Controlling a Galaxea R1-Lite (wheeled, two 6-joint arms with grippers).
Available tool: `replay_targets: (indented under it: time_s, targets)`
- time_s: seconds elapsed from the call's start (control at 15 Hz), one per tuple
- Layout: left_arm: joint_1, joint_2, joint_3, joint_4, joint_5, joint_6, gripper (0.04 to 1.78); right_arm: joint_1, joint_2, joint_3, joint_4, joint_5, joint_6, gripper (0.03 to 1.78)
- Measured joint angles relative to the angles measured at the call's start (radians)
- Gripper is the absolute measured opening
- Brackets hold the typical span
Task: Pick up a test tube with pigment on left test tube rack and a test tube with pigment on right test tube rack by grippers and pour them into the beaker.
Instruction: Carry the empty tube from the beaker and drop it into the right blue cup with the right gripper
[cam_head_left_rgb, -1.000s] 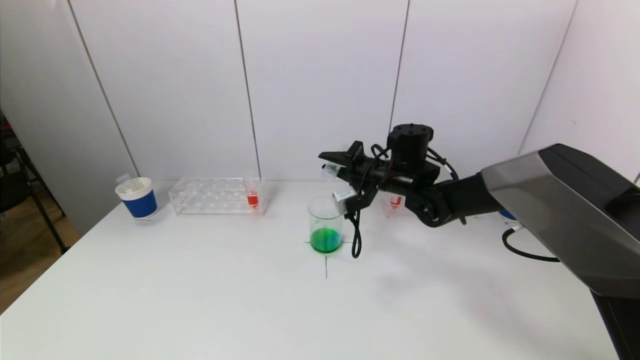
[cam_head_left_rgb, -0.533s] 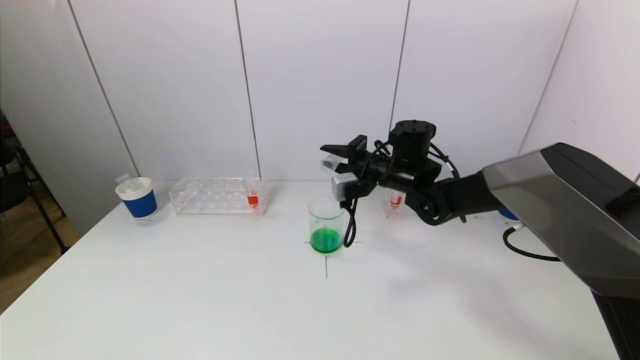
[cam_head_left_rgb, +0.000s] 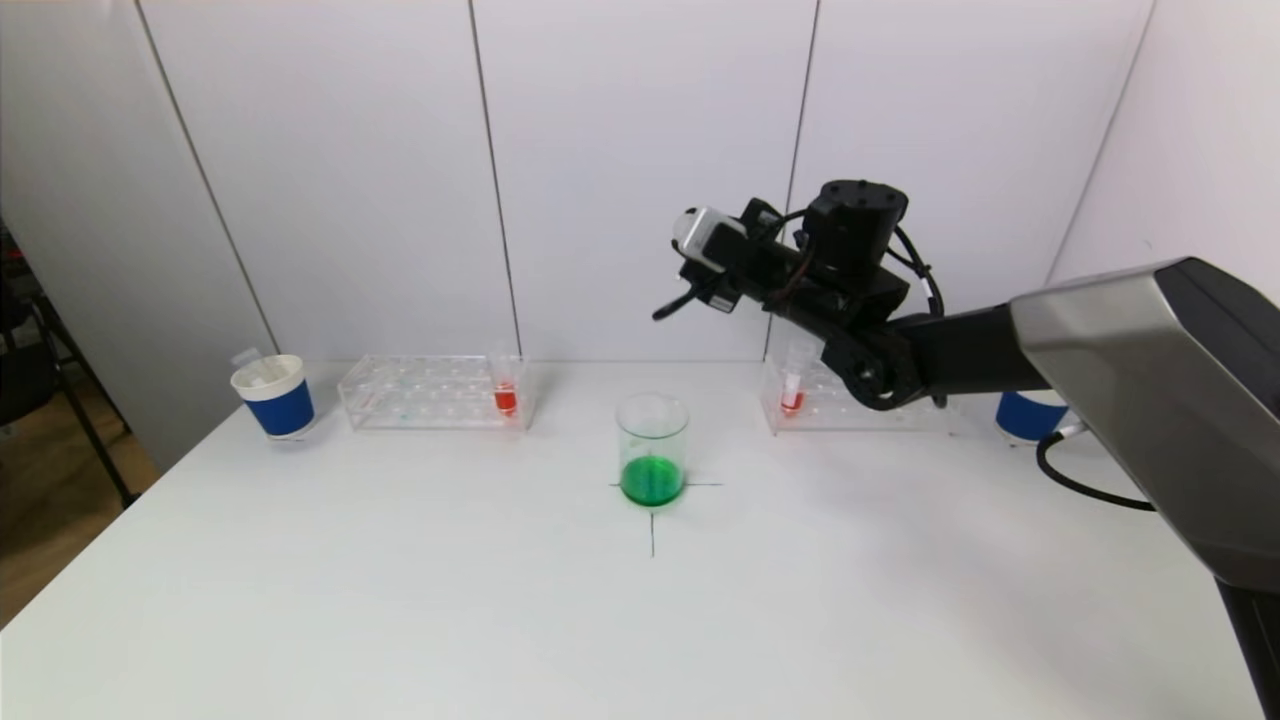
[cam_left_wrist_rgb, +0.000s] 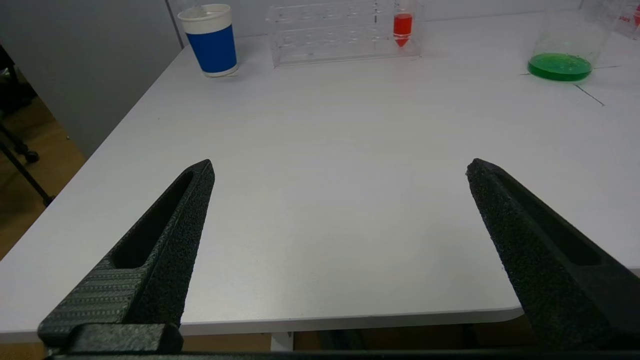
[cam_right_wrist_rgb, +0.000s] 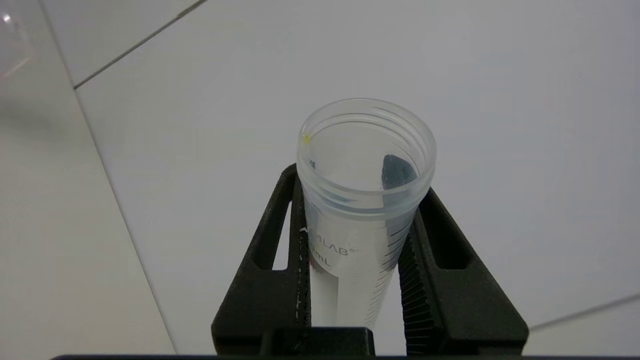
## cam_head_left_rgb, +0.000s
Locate clear acrylic test tube rack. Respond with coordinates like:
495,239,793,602
337,354,534,434
759,335,956,437

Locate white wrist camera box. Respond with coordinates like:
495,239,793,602
671,206,749,273

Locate test tube with blue pigment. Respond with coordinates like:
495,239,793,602
232,347,294,392

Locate test tube with red pigment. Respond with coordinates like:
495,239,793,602
779,340,816,420
486,340,524,420

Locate black office chair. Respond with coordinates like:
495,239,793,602
0,225,142,512

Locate blue white paper cup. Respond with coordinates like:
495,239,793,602
995,388,1073,447
229,354,317,444

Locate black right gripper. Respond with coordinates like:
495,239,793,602
652,224,803,322

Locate clear glass beaker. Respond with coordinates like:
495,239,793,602
615,393,691,509

